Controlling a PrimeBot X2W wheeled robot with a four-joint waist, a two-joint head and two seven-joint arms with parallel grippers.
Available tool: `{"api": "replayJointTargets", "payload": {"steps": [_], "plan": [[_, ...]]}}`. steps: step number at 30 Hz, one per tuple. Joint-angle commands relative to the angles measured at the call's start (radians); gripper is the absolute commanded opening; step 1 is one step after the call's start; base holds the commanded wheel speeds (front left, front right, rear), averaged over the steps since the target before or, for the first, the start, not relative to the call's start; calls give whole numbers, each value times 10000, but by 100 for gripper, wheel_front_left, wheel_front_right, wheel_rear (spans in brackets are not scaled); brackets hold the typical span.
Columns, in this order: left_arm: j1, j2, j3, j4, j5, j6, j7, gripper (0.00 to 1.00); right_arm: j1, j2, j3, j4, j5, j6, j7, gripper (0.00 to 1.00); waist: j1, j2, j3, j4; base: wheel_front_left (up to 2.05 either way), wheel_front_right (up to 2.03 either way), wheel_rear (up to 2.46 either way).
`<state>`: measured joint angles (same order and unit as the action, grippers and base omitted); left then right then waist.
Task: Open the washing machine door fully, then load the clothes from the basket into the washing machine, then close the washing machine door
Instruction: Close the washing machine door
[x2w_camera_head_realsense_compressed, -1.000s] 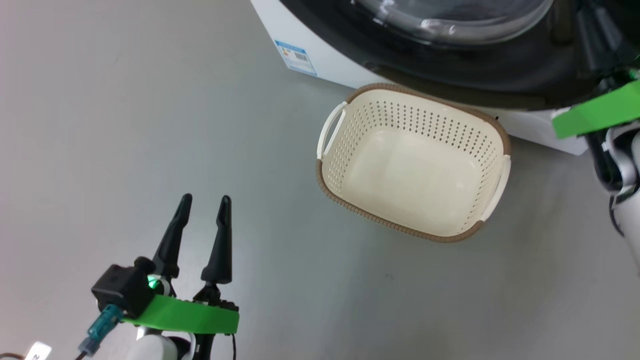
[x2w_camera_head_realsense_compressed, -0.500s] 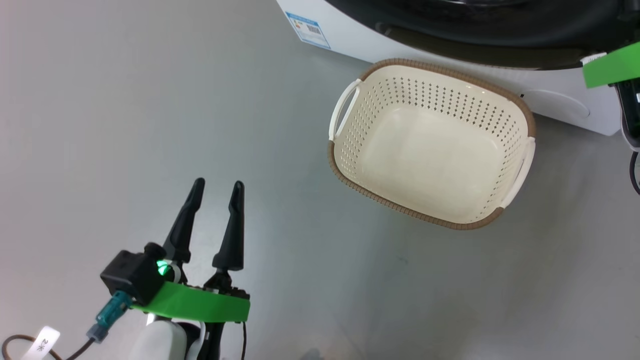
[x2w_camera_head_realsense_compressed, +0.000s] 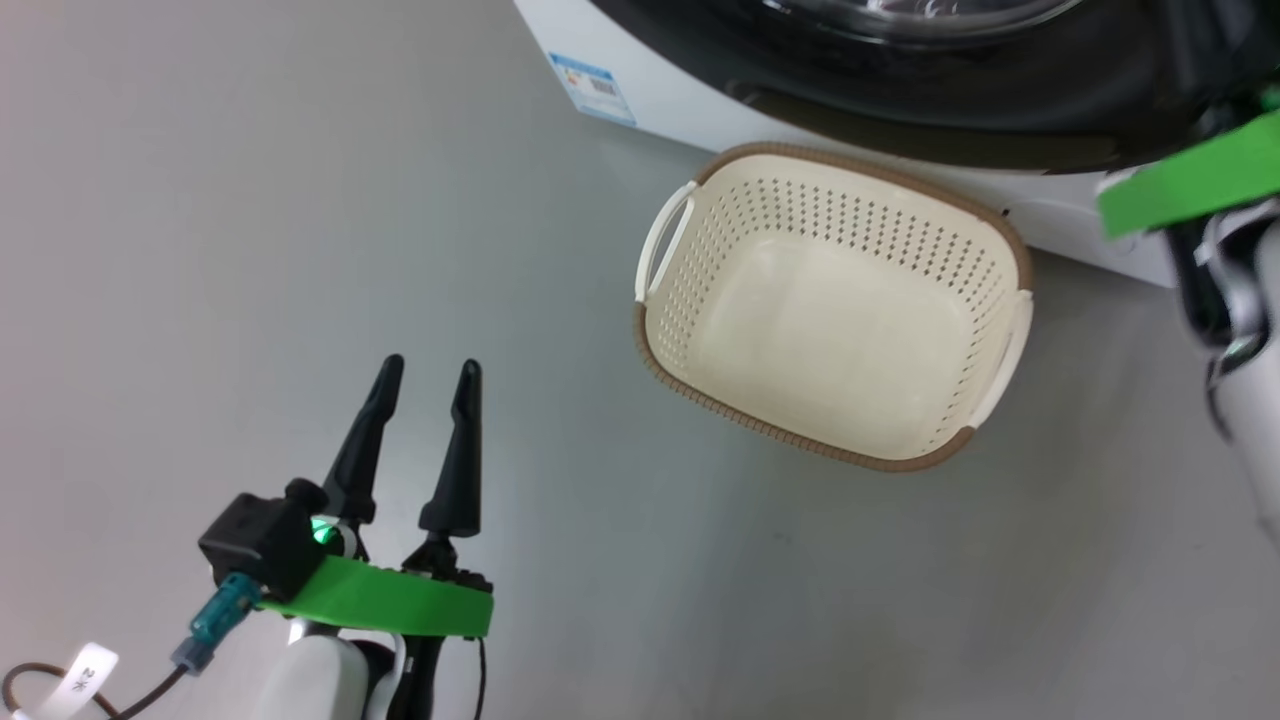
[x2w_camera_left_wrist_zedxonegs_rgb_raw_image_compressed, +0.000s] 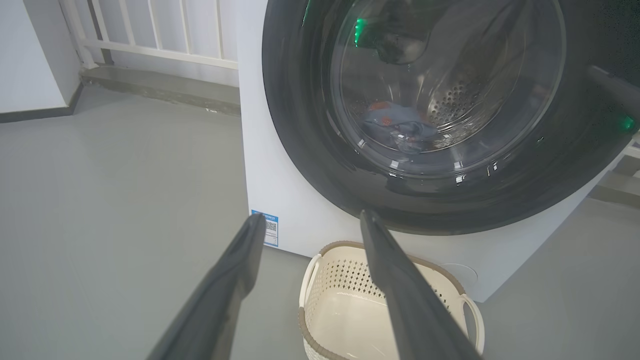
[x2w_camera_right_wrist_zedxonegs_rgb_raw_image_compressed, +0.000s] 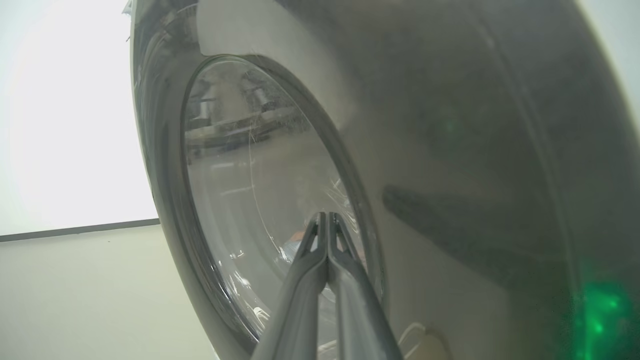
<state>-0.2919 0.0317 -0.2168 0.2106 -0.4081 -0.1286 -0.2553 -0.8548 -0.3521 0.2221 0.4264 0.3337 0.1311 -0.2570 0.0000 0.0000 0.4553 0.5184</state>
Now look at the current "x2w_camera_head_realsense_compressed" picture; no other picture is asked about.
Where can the black glass washing machine door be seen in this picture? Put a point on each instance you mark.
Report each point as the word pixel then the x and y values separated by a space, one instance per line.
pixel 1000 90

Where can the white front-load washing machine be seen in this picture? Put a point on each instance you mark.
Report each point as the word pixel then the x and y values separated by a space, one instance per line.
pixel 680 100

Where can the cream perforated laundry basket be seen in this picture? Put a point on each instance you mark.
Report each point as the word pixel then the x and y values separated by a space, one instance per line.
pixel 830 330

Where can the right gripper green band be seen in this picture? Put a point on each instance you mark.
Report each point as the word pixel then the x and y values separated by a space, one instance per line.
pixel 1200 175

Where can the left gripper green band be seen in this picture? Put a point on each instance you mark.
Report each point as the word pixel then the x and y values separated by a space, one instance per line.
pixel 390 600

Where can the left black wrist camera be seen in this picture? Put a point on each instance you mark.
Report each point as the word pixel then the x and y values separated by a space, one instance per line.
pixel 265 540

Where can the blue energy label sticker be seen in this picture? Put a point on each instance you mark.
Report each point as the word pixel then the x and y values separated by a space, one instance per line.
pixel 595 88

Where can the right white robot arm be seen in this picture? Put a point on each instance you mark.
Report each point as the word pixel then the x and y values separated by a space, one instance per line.
pixel 1250 330

